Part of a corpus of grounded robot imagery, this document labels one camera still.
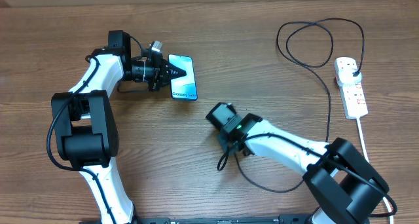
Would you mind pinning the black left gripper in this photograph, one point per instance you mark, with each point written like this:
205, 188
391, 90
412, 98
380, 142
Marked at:
162, 72

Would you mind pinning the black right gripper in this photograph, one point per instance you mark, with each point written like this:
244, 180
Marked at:
228, 150

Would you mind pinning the Samsung Galaxy smartphone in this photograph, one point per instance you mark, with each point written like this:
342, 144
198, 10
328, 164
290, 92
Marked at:
183, 88

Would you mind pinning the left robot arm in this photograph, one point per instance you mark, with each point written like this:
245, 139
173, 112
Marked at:
83, 135

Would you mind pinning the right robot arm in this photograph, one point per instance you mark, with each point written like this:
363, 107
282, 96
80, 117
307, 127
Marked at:
346, 187

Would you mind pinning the white charger plug adapter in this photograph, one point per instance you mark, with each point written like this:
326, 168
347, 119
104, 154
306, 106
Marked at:
347, 77

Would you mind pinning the white power strip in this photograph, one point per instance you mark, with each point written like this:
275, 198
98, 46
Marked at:
353, 98

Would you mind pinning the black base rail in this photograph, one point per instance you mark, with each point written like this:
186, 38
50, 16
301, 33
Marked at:
281, 219

